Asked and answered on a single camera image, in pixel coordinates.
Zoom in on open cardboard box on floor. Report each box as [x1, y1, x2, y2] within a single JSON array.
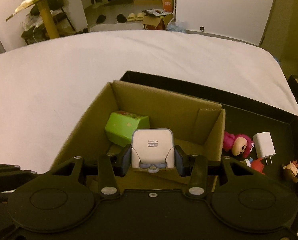
[[142, 9, 174, 30]]

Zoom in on brown hair small figure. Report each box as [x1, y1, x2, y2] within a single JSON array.
[[282, 160, 298, 183]]

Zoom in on red green small figure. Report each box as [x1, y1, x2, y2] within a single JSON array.
[[242, 158, 264, 174]]

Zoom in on yellow slippers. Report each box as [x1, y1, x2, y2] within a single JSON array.
[[127, 12, 145, 22]]

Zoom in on green cube toy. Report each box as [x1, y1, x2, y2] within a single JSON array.
[[105, 111, 150, 147]]

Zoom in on black slippers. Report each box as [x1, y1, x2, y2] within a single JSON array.
[[96, 14, 127, 24]]

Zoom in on brown cardboard box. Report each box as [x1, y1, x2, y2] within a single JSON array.
[[50, 80, 226, 190]]

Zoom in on white power adapter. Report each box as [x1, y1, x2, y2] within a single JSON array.
[[253, 131, 276, 164]]

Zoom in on white bed sheet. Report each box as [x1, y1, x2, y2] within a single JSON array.
[[0, 29, 298, 239]]

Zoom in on orange box on floor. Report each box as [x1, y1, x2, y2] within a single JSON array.
[[162, 0, 173, 12]]

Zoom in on pink hooded doll figure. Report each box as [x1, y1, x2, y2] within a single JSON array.
[[223, 131, 255, 159]]

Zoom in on white square figure toy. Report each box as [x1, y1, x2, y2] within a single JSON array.
[[131, 128, 175, 173]]

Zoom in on round yellow side table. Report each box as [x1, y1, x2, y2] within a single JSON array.
[[5, 0, 60, 39]]

